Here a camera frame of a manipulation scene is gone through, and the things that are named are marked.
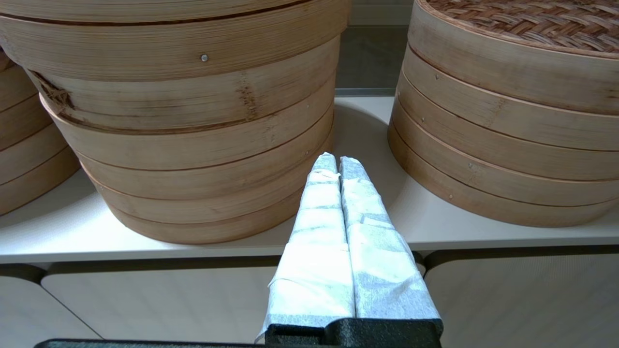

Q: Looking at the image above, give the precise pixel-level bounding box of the stainless steel vent panel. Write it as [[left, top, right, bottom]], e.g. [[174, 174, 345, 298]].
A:
[[335, 25, 411, 96]]

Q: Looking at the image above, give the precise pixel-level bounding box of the small bamboo steamer stack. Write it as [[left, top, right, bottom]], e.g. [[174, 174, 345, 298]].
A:
[[387, 44, 619, 229]]

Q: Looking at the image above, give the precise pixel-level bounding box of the tall wide bamboo steamer stack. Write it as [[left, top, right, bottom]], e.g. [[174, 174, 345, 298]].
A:
[[0, 0, 351, 245]]

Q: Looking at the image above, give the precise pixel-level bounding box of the woven bamboo steamer lid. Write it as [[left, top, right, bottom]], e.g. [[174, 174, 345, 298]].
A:
[[408, 0, 619, 116]]

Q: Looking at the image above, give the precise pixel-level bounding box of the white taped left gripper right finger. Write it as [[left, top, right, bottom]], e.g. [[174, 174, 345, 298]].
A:
[[339, 156, 443, 321]]

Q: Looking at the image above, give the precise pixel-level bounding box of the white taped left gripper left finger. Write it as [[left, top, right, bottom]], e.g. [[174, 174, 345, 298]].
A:
[[258, 152, 356, 341]]

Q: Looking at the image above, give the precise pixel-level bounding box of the beige cabinet door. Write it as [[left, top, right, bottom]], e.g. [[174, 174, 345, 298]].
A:
[[0, 275, 103, 348], [41, 263, 286, 348], [425, 251, 619, 348]]

